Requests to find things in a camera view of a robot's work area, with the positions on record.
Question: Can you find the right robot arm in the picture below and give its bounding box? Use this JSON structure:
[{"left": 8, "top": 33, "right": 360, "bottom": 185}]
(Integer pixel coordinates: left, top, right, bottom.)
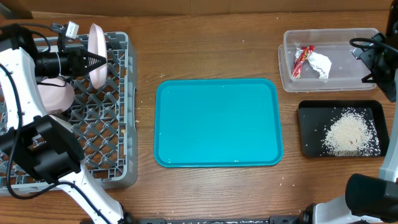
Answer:
[{"left": 289, "top": 1, "right": 397, "bottom": 223}]

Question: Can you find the pile of rice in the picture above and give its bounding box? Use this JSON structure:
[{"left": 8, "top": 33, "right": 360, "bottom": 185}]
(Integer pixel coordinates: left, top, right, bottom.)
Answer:
[{"left": 321, "top": 107, "right": 381, "bottom": 157}]

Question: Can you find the large white dinner plate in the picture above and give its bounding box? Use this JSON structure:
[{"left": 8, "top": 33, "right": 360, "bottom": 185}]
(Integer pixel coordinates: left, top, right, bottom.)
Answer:
[{"left": 87, "top": 23, "right": 109, "bottom": 90}]

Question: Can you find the clear plastic storage bin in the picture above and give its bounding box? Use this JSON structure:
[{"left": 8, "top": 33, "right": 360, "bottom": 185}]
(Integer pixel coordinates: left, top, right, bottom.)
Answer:
[{"left": 278, "top": 28, "right": 379, "bottom": 93}]

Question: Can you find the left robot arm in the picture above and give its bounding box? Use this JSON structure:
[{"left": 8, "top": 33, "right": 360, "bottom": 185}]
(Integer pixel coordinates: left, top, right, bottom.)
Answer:
[{"left": 1, "top": 22, "right": 134, "bottom": 223}]

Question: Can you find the black plastic tray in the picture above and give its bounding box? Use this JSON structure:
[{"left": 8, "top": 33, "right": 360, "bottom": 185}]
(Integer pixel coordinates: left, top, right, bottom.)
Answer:
[{"left": 297, "top": 100, "right": 389, "bottom": 157}]

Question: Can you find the white napkin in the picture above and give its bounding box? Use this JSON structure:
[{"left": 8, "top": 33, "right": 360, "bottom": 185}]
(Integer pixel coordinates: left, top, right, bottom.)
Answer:
[{"left": 307, "top": 52, "right": 331, "bottom": 78}]

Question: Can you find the teal serving tray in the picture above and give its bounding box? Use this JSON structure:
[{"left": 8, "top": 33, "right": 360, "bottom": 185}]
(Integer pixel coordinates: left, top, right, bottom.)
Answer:
[{"left": 154, "top": 78, "right": 284, "bottom": 168}]

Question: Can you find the grey plastic dish rack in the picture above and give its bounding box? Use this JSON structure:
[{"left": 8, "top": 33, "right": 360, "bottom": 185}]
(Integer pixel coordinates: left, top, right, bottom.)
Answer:
[{"left": 1, "top": 32, "right": 137, "bottom": 195}]

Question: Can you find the red silver snack wrapper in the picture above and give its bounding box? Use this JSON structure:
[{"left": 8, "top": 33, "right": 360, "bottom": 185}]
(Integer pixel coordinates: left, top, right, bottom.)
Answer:
[{"left": 292, "top": 45, "right": 315, "bottom": 78}]

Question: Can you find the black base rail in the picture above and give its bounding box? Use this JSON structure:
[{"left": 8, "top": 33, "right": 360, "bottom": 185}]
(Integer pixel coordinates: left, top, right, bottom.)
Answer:
[{"left": 137, "top": 215, "right": 299, "bottom": 224}]

